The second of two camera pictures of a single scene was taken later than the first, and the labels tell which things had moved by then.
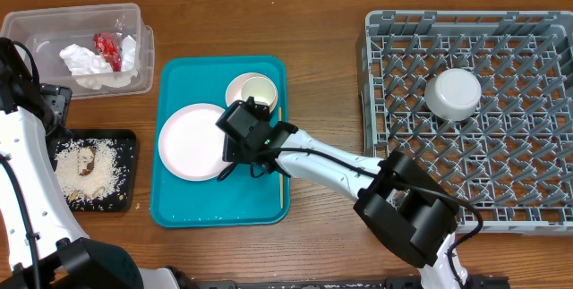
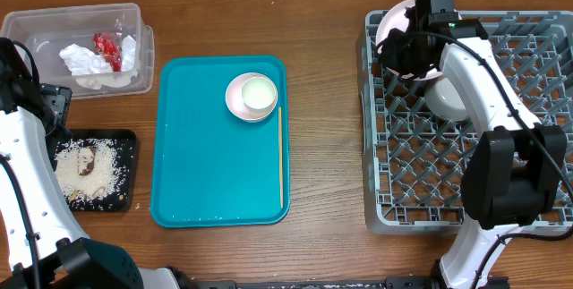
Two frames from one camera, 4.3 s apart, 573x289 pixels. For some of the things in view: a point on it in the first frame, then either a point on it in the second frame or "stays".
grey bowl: [452, 94] stays
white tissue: [90, 72] stays
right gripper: [231, 150] -> [388, 55]
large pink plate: [191, 144] -> [395, 17]
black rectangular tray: [95, 167] stays
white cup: [261, 89] stays
